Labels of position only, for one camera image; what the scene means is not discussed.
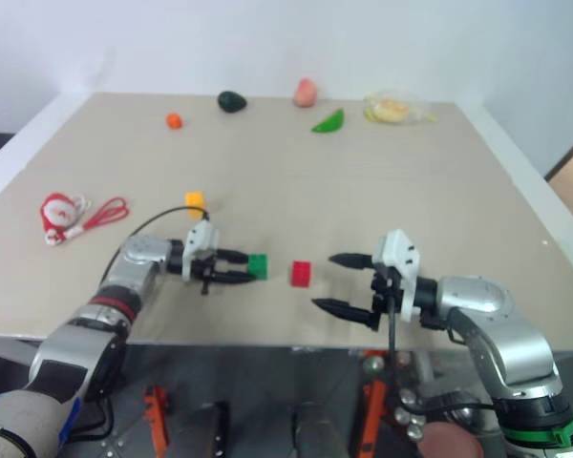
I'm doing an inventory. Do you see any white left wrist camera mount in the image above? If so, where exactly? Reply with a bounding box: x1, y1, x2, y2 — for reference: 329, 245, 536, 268
180, 219, 221, 282

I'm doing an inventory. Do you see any green cube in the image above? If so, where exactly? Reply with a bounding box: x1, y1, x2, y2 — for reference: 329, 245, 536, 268
246, 253, 270, 281

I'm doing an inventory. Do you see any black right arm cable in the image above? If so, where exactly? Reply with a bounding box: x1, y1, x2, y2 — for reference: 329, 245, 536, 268
385, 281, 500, 422

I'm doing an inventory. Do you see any red cube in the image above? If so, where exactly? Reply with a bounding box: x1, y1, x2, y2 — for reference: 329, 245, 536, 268
288, 260, 313, 289

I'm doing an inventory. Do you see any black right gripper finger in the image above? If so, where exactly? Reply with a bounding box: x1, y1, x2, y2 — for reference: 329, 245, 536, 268
328, 252, 377, 272
310, 297, 379, 328

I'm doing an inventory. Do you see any dark rounded shape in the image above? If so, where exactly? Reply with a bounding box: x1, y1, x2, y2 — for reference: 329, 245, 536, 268
289, 401, 338, 458

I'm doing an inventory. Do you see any pink round shape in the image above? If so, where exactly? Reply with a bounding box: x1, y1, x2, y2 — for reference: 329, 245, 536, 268
416, 419, 484, 458

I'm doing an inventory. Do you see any orange clamp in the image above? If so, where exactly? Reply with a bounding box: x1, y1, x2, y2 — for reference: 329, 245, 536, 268
359, 349, 389, 458
141, 383, 171, 458

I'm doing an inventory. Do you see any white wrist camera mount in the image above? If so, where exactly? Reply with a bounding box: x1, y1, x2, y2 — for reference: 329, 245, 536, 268
371, 229, 422, 321
180, 219, 221, 282

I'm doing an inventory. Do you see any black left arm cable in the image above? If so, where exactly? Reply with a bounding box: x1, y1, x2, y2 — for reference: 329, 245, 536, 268
102, 206, 212, 282

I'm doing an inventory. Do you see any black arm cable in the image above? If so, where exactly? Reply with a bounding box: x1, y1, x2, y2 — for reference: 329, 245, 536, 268
102, 206, 212, 282
385, 281, 500, 422

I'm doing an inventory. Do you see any bright green toy slice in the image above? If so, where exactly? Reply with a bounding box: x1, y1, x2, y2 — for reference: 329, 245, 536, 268
310, 108, 347, 135

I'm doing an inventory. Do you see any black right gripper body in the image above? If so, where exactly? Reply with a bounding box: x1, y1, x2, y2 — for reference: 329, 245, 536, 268
369, 264, 403, 333

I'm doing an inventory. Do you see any red and white net pouch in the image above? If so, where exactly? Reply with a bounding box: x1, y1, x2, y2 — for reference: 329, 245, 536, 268
39, 191, 95, 231

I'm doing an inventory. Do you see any yellow cube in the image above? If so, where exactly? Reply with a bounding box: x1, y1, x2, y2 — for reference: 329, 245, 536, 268
184, 190, 206, 219

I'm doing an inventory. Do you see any dark green toy avocado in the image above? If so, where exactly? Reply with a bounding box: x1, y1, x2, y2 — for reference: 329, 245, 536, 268
217, 90, 248, 115

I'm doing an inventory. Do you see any clear bag with yellow food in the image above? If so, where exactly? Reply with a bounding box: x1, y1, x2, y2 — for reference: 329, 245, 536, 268
362, 90, 439, 127

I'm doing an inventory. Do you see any red and white cord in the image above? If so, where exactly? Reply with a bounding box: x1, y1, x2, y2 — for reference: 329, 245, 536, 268
44, 196, 130, 247

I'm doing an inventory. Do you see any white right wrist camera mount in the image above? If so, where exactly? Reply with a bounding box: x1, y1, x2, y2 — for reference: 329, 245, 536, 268
371, 229, 422, 321

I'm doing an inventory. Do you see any pink toy peach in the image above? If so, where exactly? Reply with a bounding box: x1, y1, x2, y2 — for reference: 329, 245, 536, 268
292, 77, 320, 109

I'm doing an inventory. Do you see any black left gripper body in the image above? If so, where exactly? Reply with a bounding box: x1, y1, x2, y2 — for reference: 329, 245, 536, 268
189, 247, 225, 296

